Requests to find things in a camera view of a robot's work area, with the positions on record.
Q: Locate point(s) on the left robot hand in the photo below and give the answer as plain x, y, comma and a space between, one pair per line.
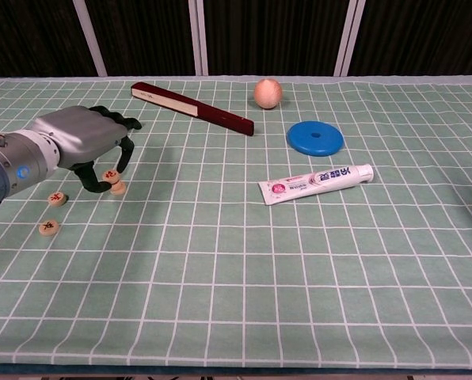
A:
81, 134

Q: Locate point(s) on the dark red folded fan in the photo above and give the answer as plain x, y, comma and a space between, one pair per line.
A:
204, 111

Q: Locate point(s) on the peach coloured ball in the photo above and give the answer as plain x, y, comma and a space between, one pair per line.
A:
267, 93

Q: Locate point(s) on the blue disc with hole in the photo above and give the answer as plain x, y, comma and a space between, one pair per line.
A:
303, 138

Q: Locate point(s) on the white toothpaste tube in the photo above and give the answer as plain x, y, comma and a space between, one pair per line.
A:
299, 186

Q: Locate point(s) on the green checkered tablecloth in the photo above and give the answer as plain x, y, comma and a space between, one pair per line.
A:
259, 277

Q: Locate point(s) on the white partition post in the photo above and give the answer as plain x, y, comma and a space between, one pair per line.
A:
198, 37
89, 37
350, 37

